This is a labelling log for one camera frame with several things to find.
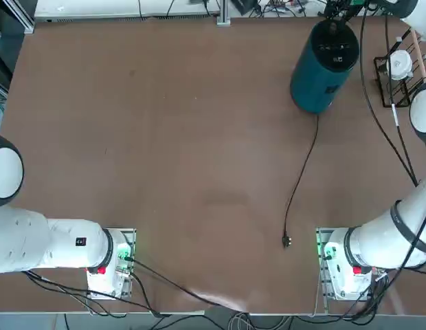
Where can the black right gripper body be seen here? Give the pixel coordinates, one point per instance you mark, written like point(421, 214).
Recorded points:
point(340, 2)

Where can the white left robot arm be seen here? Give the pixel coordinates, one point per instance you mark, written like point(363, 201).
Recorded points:
point(62, 244)

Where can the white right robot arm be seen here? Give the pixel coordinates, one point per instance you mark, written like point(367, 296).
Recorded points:
point(381, 247)

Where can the green air fryer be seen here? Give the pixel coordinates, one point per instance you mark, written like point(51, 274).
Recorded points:
point(316, 82)

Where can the white cup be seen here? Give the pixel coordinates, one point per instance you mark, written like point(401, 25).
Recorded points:
point(400, 65)

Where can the black power adapter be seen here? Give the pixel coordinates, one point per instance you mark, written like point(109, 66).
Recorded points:
point(245, 6)

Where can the aluminium frame post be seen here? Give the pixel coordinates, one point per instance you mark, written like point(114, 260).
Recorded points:
point(223, 13)

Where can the white aluminium rail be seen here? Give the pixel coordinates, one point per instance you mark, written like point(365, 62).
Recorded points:
point(130, 15)

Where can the aluminium frame beam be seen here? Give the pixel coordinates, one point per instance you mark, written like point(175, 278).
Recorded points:
point(20, 17)

